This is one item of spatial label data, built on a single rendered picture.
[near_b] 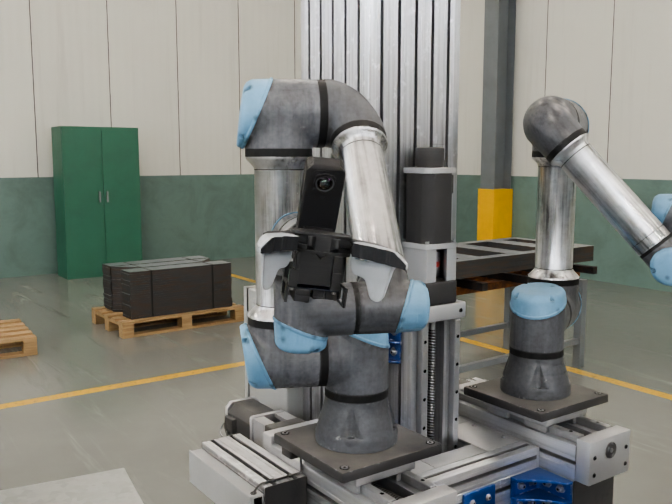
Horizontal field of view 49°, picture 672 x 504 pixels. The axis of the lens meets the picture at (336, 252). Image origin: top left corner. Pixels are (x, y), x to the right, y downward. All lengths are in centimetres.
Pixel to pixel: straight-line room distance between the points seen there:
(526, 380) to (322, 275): 90
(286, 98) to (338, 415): 55
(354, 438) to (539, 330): 51
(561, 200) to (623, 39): 817
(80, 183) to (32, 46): 190
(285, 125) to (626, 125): 862
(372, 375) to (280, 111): 48
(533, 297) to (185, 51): 1001
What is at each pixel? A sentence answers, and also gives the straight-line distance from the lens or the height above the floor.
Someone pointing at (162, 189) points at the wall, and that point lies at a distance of 1110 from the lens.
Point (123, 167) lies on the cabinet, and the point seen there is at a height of 143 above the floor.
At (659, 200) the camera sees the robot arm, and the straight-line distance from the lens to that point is 173.
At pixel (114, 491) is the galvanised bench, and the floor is 105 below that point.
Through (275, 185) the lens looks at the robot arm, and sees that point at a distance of 125.
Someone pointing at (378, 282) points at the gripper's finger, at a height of 142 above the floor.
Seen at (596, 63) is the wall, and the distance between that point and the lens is 1005.
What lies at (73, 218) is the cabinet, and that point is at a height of 78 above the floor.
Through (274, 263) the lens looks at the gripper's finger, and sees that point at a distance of 79.
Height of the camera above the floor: 155
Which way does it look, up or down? 7 degrees down
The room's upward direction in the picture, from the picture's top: straight up
